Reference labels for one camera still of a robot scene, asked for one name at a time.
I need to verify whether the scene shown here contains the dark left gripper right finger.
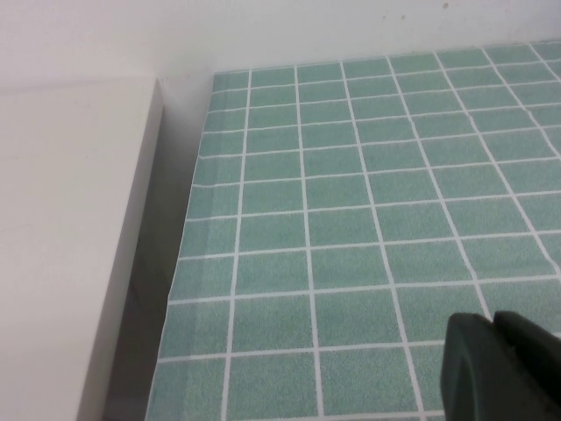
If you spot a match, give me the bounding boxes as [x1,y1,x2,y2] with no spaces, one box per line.
[493,310,561,421]

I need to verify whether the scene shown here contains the green checked tablecloth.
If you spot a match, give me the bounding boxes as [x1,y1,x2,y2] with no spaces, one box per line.
[144,39,561,421]

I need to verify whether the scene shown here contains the white cabinet block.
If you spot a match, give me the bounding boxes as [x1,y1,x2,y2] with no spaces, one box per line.
[0,76,166,421]

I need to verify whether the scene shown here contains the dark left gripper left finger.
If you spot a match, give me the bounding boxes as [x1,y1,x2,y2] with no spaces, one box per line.
[441,311,554,421]

